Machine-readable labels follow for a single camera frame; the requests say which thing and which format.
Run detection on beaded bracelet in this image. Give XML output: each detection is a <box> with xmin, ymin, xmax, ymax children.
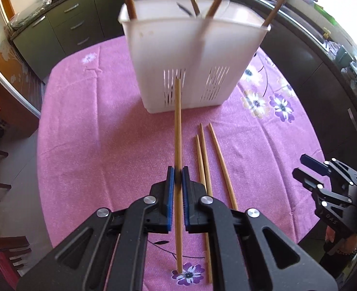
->
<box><xmin>338</xmin><ymin>246</ymin><xmax>357</xmax><ymax>257</ymax></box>

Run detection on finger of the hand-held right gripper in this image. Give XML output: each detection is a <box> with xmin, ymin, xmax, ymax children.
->
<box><xmin>300</xmin><ymin>154</ymin><xmax>338</xmax><ymax>178</ymax></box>
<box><xmin>292</xmin><ymin>168</ymin><xmax>326</xmax><ymax>199</ymax></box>

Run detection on green lower kitchen cabinets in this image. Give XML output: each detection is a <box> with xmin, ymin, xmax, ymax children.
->
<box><xmin>11</xmin><ymin>0</ymin><xmax>145</xmax><ymax>76</ymax></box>

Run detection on white plastic utensil holder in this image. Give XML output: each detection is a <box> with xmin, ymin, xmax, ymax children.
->
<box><xmin>118</xmin><ymin>0</ymin><xmax>271</xmax><ymax>114</ymax></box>

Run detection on green plastic tray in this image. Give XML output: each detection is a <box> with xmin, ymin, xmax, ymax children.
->
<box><xmin>313</xmin><ymin>1</ymin><xmax>338</xmax><ymax>26</ymax></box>

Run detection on kitchen window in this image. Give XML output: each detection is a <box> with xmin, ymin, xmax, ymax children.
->
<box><xmin>300</xmin><ymin>0</ymin><xmax>357</xmax><ymax>55</ymax></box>

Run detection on wooden chair with red cushion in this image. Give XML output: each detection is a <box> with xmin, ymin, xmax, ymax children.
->
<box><xmin>0</xmin><ymin>235</ymin><xmax>32</xmax><ymax>279</ymax></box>

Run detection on purple floral tablecloth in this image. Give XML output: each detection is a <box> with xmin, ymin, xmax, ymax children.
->
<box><xmin>36</xmin><ymin>35</ymin><xmax>332</xmax><ymax>291</ymax></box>

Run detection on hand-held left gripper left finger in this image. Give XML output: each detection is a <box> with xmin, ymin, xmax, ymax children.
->
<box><xmin>16</xmin><ymin>166</ymin><xmax>175</xmax><ymax>291</ymax></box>

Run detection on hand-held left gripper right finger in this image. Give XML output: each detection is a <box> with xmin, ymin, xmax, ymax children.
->
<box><xmin>181</xmin><ymin>166</ymin><xmax>340</xmax><ymax>291</ymax></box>

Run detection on grey cup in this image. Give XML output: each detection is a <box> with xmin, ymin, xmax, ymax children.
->
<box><xmin>334</xmin><ymin>45</ymin><xmax>353</xmax><ymax>67</ymax></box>

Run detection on person's right hand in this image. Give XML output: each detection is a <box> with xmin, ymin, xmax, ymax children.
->
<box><xmin>324</xmin><ymin>227</ymin><xmax>338</xmax><ymax>244</ymax></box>

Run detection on clear plastic bag bundle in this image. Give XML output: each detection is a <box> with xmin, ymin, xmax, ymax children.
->
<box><xmin>8</xmin><ymin>0</ymin><xmax>53</xmax><ymax>31</ymax></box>

